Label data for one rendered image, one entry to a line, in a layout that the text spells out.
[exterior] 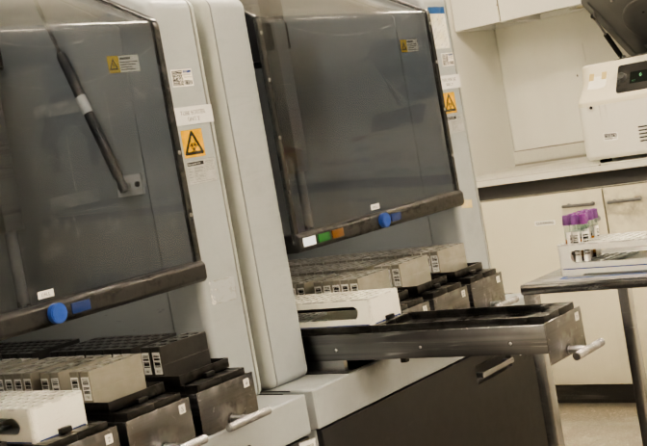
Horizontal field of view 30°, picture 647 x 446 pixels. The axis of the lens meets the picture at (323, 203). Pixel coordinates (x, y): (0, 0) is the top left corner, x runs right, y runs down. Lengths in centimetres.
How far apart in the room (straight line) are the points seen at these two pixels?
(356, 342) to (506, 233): 255
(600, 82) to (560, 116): 75
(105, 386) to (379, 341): 54
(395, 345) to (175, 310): 39
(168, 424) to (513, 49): 369
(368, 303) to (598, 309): 248
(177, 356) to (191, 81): 47
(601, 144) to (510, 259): 58
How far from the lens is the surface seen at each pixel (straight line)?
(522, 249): 468
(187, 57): 210
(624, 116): 445
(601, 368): 465
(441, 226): 276
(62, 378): 191
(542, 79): 526
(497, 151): 522
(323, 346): 224
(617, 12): 472
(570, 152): 522
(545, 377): 238
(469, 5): 503
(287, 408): 207
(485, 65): 524
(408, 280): 252
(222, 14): 219
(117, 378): 189
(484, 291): 263
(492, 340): 204
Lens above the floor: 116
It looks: 3 degrees down
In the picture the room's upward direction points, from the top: 10 degrees counter-clockwise
